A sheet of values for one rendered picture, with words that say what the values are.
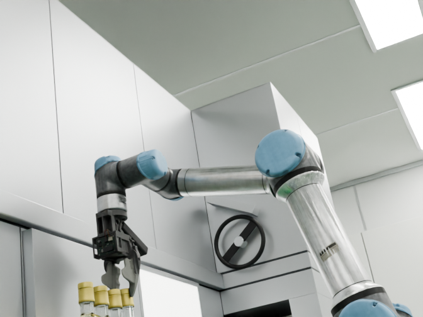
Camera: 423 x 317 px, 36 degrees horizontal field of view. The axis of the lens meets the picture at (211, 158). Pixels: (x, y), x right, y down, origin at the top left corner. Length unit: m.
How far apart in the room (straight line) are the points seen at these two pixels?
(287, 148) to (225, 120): 1.36
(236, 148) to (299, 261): 0.55
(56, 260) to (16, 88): 0.46
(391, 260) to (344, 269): 3.90
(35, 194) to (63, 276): 0.22
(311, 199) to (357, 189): 4.50
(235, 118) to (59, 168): 1.11
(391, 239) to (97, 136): 3.56
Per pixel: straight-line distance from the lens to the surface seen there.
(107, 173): 1.67
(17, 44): 1.86
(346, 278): 1.33
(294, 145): 1.41
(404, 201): 5.78
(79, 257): 1.72
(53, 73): 1.96
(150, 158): 1.62
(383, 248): 5.26
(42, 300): 1.56
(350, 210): 5.85
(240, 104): 2.76
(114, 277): 1.65
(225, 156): 2.70
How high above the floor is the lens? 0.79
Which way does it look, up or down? 24 degrees up
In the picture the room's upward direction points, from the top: 10 degrees counter-clockwise
